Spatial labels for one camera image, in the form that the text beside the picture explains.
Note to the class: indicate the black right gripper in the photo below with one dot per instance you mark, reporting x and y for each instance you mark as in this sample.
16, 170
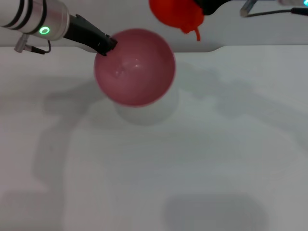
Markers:
209, 6

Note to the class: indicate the soft orange toy fruit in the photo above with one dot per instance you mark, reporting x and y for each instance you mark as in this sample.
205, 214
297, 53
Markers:
173, 12

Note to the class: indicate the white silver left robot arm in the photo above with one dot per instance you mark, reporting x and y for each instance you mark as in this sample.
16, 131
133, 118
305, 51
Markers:
29, 16

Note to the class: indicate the pink plastic bowl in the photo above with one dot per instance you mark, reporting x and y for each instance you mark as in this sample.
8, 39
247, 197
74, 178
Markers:
137, 72

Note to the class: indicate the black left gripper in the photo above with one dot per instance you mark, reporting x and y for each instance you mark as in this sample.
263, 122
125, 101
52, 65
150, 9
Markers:
81, 32

